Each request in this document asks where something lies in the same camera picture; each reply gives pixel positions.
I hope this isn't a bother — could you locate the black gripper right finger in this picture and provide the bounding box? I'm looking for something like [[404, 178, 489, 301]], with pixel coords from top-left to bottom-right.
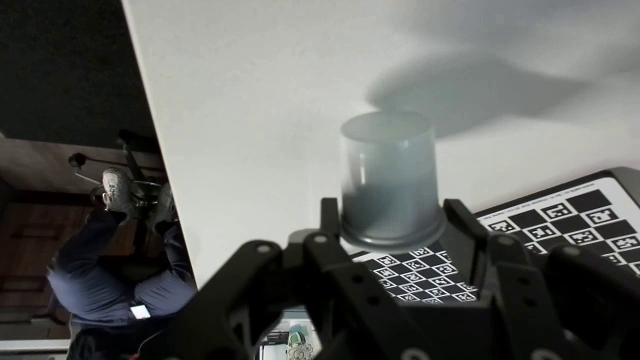
[[442, 198, 640, 360]]

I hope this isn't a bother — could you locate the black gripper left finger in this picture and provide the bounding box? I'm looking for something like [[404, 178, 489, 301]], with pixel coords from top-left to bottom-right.
[[148, 197, 428, 360]]

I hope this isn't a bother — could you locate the white plastic cup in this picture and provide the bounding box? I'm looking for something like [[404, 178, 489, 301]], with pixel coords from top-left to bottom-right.
[[338, 108, 448, 250]]

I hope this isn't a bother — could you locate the checkerboard calibration board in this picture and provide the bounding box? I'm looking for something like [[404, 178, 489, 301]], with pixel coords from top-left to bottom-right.
[[362, 169, 640, 306]]

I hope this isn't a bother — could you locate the person in blue clothes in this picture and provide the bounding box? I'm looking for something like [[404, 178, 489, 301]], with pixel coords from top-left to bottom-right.
[[46, 167, 200, 360]]

